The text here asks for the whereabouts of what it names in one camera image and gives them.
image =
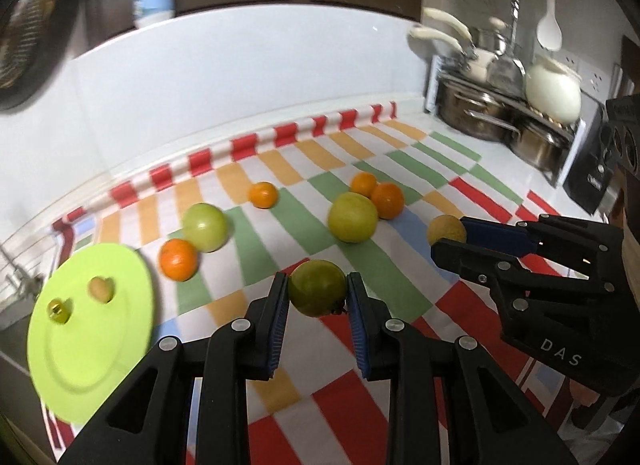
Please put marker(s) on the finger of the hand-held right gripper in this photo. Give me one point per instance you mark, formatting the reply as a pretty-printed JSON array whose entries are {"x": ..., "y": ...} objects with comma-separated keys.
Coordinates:
[
  {"x": 467, "y": 265},
  {"x": 495, "y": 237}
]

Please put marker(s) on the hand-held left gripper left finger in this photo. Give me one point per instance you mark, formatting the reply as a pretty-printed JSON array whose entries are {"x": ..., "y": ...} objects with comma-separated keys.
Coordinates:
[{"x": 279, "y": 327}]

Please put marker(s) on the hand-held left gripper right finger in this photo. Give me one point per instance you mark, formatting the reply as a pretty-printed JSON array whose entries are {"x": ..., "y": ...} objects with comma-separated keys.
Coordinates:
[{"x": 356, "y": 332}]

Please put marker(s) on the yellow lemon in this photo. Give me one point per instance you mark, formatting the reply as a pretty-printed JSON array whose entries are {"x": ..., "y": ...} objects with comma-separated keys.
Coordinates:
[{"x": 445, "y": 229}]

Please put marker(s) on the dark green apple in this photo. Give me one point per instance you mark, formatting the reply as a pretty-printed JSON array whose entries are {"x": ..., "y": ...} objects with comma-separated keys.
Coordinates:
[{"x": 317, "y": 287}]

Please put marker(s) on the yellow-green apple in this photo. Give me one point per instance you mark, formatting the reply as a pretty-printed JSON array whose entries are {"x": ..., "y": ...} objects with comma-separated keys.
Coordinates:
[{"x": 352, "y": 217}]

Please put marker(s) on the small orange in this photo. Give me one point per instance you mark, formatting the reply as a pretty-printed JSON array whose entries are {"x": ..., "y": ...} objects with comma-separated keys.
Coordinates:
[
  {"x": 263, "y": 195},
  {"x": 362, "y": 182}
]

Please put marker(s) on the lime green plate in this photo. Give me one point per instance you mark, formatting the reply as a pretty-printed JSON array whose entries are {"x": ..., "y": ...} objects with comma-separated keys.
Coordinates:
[{"x": 100, "y": 355}]

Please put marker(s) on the person's right forearm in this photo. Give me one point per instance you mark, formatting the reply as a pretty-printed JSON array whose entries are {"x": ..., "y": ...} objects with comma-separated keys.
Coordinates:
[{"x": 632, "y": 270}]

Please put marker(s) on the colourful striped tablecloth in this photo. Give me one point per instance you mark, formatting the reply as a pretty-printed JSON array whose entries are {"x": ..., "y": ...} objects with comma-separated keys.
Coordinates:
[{"x": 260, "y": 240}]

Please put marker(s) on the black appliance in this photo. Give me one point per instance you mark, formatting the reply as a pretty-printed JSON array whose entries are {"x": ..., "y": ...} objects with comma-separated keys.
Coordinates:
[{"x": 587, "y": 170}]

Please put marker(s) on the white pot rack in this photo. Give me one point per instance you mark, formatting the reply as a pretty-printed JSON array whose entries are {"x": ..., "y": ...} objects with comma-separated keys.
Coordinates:
[{"x": 575, "y": 145}]

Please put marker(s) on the light green apple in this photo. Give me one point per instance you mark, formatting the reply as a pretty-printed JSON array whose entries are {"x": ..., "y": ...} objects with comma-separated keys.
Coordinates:
[{"x": 206, "y": 227}]

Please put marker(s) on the large steel pot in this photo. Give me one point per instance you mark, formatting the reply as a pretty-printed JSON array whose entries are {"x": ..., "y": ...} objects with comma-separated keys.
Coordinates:
[{"x": 470, "y": 112}]

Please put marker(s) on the white kettle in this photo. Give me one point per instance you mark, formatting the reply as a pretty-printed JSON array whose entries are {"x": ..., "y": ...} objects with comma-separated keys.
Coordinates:
[{"x": 552, "y": 90}]

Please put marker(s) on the steel pot lid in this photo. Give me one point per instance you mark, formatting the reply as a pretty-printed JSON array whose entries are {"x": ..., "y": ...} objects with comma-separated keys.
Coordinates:
[{"x": 505, "y": 75}]

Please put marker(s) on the small tan jujube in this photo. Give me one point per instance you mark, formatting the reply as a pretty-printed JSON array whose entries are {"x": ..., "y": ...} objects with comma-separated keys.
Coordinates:
[{"x": 101, "y": 290}]

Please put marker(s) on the small steel pot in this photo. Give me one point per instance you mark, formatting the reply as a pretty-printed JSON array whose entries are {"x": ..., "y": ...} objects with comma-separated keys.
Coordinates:
[{"x": 487, "y": 40}]

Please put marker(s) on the white ladle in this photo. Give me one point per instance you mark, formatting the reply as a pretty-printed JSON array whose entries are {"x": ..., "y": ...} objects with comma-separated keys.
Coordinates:
[{"x": 549, "y": 27}]

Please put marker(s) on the small green jujube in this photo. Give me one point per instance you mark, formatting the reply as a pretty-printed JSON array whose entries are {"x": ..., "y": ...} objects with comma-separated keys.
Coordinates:
[{"x": 59, "y": 310}]

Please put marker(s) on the steel hanging utensil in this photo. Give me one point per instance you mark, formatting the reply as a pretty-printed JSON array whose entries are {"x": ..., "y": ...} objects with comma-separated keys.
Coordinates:
[{"x": 515, "y": 10}]

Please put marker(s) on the steel sink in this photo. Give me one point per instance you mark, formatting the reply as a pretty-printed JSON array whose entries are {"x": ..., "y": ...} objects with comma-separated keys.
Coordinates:
[{"x": 15, "y": 350}]

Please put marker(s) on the steel faucet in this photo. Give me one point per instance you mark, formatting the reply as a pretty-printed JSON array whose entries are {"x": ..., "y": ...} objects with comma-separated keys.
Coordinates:
[{"x": 17, "y": 275}]

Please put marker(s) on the black frying pan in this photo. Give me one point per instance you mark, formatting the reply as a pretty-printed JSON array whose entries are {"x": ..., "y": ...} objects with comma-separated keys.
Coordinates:
[{"x": 65, "y": 20}]

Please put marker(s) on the white wall socket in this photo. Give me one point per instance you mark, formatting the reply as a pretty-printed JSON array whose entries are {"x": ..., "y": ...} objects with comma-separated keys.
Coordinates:
[{"x": 592, "y": 75}]

